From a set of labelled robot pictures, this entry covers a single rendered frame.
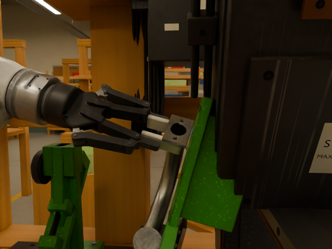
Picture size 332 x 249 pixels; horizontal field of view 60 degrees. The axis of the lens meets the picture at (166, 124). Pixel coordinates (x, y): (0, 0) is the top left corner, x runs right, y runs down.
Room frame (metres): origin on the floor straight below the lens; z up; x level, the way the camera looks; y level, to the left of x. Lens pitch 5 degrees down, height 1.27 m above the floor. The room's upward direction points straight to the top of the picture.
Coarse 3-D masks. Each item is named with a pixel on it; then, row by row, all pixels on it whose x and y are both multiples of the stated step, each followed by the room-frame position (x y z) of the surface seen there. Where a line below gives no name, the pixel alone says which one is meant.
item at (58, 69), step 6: (54, 66) 10.54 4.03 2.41; (60, 66) 10.54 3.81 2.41; (72, 66) 10.52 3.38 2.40; (78, 66) 10.51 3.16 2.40; (90, 66) 10.49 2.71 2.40; (54, 72) 10.54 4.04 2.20; (60, 72) 10.54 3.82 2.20; (72, 72) 10.52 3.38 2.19; (78, 72) 10.51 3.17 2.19; (186, 84) 10.36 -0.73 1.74
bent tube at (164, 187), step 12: (180, 120) 0.48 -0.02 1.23; (192, 120) 0.48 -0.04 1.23; (168, 132) 0.46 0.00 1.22; (180, 132) 0.49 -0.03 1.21; (180, 144) 0.45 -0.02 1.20; (168, 156) 0.50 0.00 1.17; (180, 156) 0.50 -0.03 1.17; (168, 168) 0.52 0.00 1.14; (168, 180) 0.52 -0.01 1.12; (168, 192) 0.52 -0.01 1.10; (156, 204) 0.51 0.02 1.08; (168, 204) 0.52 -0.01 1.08; (156, 216) 0.49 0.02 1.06; (156, 228) 0.47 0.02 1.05
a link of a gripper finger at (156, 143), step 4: (132, 140) 0.46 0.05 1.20; (136, 140) 0.46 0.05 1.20; (140, 140) 0.46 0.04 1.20; (144, 140) 0.46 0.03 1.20; (148, 140) 0.46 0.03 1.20; (152, 140) 0.46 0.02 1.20; (136, 144) 0.46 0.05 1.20; (140, 144) 0.47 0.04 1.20; (144, 144) 0.46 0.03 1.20; (148, 144) 0.46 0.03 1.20; (152, 144) 0.46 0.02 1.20; (156, 144) 0.46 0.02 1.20; (128, 148) 0.45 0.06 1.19; (148, 148) 0.47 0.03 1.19; (152, 148) 0.46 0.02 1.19; (156, 148) 0.46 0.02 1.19
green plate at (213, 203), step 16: (208, 112) 0.35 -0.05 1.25; (208, 128) 0.36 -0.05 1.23; (192, 144) 0.35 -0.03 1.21; (208, 144) 0.36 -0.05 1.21; (192, 160) 0.35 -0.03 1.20; (208, 160) 0.36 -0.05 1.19; (192, 176) 0.36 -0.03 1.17; (208, 176) 0.36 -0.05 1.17; (176, 192) 0.38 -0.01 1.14; (192, 192) 0.36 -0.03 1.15; (208, 192) 0.36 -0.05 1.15; (224, 192) 0.36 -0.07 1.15; (176, 208) 0.35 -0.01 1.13; (192, 208) 0.36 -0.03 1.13; (208, 208) 0.36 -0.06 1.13; (224, 208) 0.36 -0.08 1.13; (176, 224) 0.35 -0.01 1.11; (208, 224) 0.36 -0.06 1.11; (224, 224) 0.36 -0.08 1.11
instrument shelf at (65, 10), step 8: (48, 0) 0.70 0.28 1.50; (56, 0) 0.70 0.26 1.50; (64, 0) 0.70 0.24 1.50; (72, 0) 0.70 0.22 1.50; (80, 0) 0.70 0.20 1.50; (88, 0) 0.70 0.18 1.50; (96, 0) 0.70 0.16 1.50; (104, 0) 0.70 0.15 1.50; (112, 0) 0.70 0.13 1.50; (120, 0) 0.70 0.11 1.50; (128, 0) 0.70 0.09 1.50; (64, 8) 0.76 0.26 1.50; (72, 8) 0.76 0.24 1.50; (80, 8) 0.76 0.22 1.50; (88, 8) 0.76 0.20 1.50; (72, 16) 0.83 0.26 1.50; (80, 16) 0.83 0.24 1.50; (88, 16) 0.83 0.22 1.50
